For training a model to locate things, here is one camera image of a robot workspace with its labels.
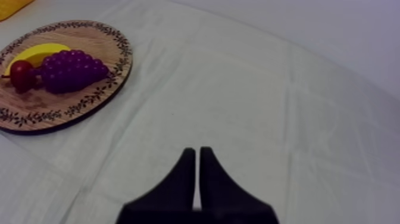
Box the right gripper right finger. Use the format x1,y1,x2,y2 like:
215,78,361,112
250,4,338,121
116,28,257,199
197,146,280,224

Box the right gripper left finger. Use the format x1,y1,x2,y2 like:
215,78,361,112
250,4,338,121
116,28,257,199
116,147,196,224

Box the round wooden board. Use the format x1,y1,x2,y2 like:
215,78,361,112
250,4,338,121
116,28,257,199
0,20,134,135

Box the yellow plastic basket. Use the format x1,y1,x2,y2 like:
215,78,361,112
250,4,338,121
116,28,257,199
0,0,35,21

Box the purple toy grapes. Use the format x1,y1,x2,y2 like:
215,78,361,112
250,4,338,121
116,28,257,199
30,49,110,95

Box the small red fruit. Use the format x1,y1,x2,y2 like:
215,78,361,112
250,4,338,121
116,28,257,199
1,60,36,94

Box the yellow toy banana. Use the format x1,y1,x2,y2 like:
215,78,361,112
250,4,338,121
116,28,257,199
4,43,71,76

